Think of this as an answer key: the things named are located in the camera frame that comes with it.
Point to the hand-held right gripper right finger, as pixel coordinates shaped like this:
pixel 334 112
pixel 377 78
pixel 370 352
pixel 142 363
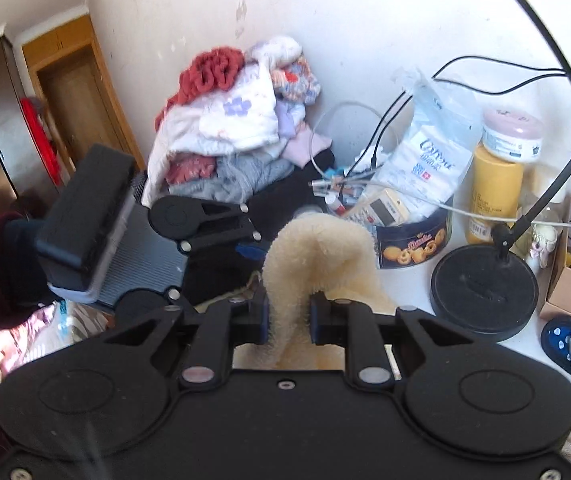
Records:
pixel 316 321

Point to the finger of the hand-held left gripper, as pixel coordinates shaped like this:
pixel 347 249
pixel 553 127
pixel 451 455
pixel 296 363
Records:
pixel 200 222
pixel 148 297

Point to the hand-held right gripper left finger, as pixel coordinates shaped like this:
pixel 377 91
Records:
pixel 262 318

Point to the cream fluffy cloth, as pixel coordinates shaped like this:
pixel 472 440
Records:
pixel 315 260

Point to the grey garment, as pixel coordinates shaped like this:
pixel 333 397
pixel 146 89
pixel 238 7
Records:
pixel 245 175

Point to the red hanging item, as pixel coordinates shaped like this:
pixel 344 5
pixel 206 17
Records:
pixel 40 135

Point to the pile of folded clothes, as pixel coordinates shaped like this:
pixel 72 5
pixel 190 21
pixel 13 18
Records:
pixel 225 115

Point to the blue cookie tin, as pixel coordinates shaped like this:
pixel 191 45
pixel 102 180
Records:
pixel 413 245

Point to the wooden door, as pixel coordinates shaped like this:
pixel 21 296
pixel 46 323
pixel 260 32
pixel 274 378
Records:
pixel 72 95

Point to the beige remote control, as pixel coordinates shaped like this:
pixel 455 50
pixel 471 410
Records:
pixel 378 210

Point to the pink garment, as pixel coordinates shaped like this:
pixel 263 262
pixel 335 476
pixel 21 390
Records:
pixel 305 147

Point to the printed blanket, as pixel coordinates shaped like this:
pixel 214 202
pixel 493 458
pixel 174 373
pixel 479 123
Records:
pixel 20 340

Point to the red knit garment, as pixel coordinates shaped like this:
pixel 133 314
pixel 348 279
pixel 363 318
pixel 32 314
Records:
pixel 210 72

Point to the striped knit garment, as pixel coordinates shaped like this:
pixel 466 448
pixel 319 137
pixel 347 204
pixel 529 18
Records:
pixel 295 80

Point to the black stand with round base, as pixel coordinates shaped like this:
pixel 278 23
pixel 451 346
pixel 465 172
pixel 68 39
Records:
pixel 485 292

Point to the clear plastic cotton pad bag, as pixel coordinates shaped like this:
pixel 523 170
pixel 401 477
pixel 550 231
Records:
pixel 433 145

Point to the yellow cylindrical canister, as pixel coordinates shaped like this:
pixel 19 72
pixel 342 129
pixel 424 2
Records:
pixel 495 190

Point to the white ceramic figurine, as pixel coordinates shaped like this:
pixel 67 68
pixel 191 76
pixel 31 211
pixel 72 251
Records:
pixel 540 245

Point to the pink lid cream jar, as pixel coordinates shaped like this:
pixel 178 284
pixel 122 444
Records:
pixel 511 135

